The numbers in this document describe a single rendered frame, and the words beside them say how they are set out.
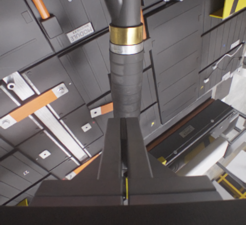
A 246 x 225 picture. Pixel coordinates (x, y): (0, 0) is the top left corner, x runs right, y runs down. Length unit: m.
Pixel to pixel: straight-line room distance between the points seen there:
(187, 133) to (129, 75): 0.57
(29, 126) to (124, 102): 0.25
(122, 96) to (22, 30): 0.19
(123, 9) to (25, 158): 0.40
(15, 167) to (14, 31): 0.32
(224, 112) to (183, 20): 0.48
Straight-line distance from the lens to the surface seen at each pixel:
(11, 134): 0.44
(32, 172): 0.53
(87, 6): 0.35
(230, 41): 0.76
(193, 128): 0.78
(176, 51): 0.52
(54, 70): 0.37
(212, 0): 0.59
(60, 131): 0.48
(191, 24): 0.53
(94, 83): 0.40
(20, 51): 0.34
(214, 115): 0.83
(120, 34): 0.21
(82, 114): 0.45
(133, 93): 0.24
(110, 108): 0.46
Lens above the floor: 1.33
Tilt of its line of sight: 43 degrees down
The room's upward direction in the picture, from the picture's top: 135 degrees clockwise
